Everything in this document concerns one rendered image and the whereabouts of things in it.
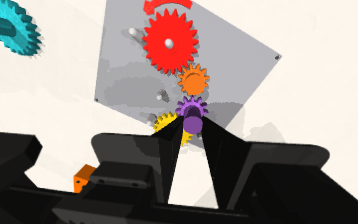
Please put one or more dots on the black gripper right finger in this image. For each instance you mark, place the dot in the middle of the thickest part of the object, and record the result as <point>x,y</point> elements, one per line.
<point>230,159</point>

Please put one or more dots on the grey board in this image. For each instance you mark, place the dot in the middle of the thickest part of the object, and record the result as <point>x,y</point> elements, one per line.
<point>236,62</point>

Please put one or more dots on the orange gear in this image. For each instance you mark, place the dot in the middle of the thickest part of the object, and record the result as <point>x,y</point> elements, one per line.
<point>193,80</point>

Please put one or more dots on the red curved arrow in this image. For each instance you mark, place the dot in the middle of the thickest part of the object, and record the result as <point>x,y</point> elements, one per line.
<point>149,6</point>

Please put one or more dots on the yellow gear with black stripe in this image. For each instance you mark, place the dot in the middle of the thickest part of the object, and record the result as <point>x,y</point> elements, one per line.
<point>162,122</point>

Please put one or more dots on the purple gear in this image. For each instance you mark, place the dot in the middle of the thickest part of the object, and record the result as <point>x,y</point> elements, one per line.
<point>192,111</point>

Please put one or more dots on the red gear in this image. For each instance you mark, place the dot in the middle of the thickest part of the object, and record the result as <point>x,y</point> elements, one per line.
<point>174,28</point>

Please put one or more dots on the cyan gear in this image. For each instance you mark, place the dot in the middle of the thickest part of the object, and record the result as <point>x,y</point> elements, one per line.
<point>16,29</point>

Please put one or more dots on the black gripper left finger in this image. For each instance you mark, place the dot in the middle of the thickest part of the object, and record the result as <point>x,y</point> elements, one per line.
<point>159,150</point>

